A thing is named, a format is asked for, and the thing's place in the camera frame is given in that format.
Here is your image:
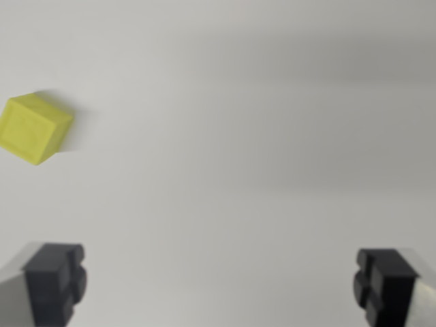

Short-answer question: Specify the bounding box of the black silver gripper right finger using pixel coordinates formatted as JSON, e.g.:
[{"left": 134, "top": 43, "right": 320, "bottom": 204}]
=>
[{"left": 352, "top": 248, "right": 436, "bottom": 327}]

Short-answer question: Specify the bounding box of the black silver gripper left finger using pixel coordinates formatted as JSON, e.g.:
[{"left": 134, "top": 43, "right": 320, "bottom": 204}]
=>
[{"left": 0, "top": 241, "right": 88, "bottom": 327}]

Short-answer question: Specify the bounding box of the yellow cube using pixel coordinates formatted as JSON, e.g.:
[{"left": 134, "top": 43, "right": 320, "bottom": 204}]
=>
[{"left": 0, "top": 91, "right": 75, "bottom": 167}]

